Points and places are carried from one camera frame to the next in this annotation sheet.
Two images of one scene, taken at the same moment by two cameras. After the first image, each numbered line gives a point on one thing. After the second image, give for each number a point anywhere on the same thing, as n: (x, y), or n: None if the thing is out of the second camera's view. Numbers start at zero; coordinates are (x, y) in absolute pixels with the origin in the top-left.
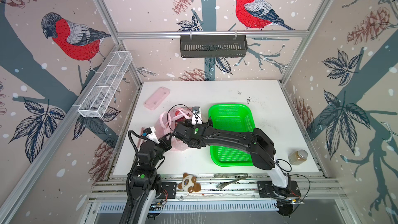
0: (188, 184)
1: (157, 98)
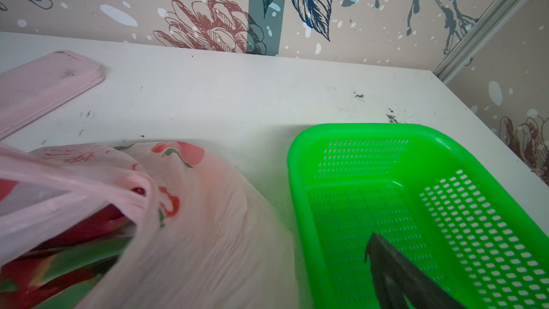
0: None
1: (32, 90)
